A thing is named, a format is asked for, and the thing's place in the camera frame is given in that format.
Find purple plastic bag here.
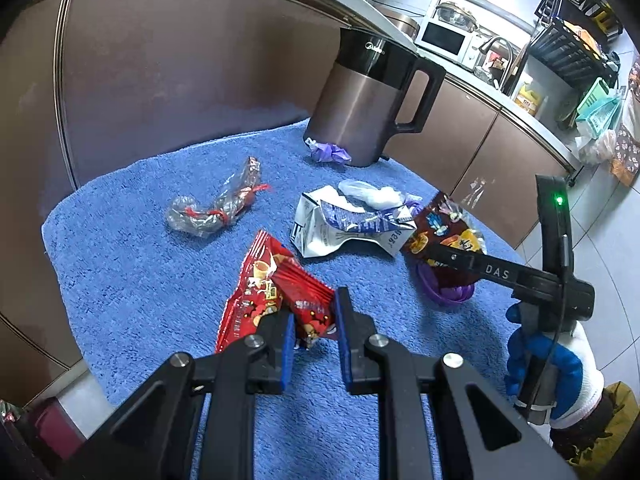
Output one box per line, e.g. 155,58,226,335
416,263,475,307

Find red snack wrapper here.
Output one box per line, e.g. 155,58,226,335
215,230,335,352

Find chrome kitchen faucet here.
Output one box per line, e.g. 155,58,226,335
480,36,515,92

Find right blue white gloved hand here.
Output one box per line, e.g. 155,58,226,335
503,303,606,430

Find dark chocolate snack wrapper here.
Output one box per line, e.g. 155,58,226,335
401,192,487,288

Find blue towel mat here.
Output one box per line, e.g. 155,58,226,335
42,123,513,479

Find crushed white milk carton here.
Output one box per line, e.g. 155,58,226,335
290,185,416,259

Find yellow detergent bottle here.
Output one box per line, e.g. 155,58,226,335
514,78,544,117

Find small crumpled purple wrapper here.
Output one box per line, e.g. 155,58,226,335
305,138,352,165

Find teal plastic basket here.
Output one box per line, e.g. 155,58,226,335
576,77,623,141

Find brown black electric kettle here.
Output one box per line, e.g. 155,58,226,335
303,28,446,167

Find white microwave oven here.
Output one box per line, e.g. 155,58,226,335
414,18,482,70

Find steel pot on microwave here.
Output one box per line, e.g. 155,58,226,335
435,2,477,32

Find brown rice cooker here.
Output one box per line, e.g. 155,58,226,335
373,3,420,41

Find black wall rack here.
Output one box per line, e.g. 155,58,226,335
503,0,624,93

